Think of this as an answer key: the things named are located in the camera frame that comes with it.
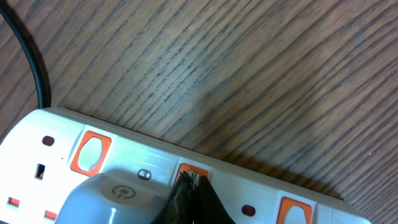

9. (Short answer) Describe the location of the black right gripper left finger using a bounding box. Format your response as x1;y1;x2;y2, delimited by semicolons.
151;171;198;224

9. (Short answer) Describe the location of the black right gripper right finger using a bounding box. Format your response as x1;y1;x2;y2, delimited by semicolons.
194;175;235;224

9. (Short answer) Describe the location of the white power extension strip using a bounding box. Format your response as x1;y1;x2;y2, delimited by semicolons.
1;108;366;223

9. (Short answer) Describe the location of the black USB charging cable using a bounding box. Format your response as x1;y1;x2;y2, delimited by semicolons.
0;0;52;110

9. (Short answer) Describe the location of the white USB charger adapter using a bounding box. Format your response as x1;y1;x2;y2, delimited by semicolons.
55;174;166;224

